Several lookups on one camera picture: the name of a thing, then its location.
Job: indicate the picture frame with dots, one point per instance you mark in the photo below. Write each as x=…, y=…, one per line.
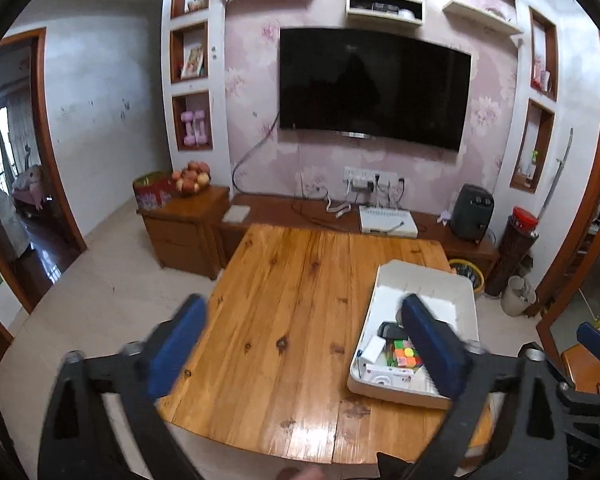
x=193, y=61

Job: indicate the white box wall shelf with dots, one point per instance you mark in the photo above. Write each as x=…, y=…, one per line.
x=385, y=21

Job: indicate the person's left hand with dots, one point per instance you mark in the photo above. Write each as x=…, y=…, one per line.
x=300, y=474

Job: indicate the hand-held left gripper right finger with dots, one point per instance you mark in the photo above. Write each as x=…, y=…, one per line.
x=432, y=345

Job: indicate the white waste bin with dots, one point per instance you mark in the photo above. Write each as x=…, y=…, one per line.
x=516, y=300

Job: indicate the small white gadget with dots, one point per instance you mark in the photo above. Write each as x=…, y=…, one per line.
x=445, y=217

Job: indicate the colourful puzzle cube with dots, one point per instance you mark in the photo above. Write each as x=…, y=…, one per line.
x=404, y=355

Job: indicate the black space heater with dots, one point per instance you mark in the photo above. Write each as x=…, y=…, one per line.
x=472, y=212

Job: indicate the long curved stick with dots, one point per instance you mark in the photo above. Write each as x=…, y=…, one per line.
x=555, y=180

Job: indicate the pink fabric seat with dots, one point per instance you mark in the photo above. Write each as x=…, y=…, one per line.
x=30, y=187

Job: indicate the white flat wall shelf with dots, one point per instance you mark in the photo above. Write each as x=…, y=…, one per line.
x=482, y=16

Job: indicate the wooden side cabinet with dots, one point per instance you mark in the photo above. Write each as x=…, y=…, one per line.
x=185, y=235

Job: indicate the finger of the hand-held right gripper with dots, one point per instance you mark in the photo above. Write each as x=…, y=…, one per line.
x=595, y=342

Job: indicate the white bowl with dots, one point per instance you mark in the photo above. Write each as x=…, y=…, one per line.
x=405, y=14

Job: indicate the black power charger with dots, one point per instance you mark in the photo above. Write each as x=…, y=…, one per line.
x=392, y=331

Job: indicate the pink dumbbell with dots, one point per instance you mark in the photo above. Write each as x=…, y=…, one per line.
x=188, y=129
x=201, y=126

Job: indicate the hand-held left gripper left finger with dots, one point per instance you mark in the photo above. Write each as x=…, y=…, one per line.
x=177, y=345

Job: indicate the small figurine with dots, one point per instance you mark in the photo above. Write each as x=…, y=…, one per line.
x=196, y=2

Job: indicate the dark object on shelf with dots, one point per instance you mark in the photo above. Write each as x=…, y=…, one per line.
x=497, y=12

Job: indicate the small white bottle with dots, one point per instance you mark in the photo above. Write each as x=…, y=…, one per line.
x=545, y=82

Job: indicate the green spray bottle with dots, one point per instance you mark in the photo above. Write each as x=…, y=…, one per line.
x=533, y=166

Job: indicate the white flat pad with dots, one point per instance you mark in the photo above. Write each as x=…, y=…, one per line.
x=236, y=214

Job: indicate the white power strip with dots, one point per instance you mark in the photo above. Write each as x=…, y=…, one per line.
x=361, y=183

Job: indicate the black device in shelf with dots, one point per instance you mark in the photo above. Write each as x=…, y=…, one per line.
x=385, y=7

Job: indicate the white plastic tray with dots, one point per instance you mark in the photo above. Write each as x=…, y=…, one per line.
x=430, y=285

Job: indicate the white plug adapter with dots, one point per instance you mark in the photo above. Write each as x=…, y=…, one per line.
x=372, y=350

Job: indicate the pile of apples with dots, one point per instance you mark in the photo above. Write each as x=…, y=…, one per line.
x=191, y=175

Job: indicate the black wall television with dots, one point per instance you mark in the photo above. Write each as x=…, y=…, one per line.
x=375, y=85

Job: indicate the yellow rimmed basin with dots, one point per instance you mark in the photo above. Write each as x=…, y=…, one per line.
x=472, y=272

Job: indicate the red round tin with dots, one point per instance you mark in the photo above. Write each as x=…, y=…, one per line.
x=152, y=192

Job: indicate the white compact camera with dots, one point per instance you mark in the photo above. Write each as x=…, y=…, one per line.
x=387, y=377

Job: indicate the tall dark canister red lid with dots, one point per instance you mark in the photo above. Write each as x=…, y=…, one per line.
x=512, y=255

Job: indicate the white set-top box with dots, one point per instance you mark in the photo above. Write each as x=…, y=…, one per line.
x=385, y=220

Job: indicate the white wall socket panel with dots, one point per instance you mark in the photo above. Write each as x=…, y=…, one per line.
x=387, y=174

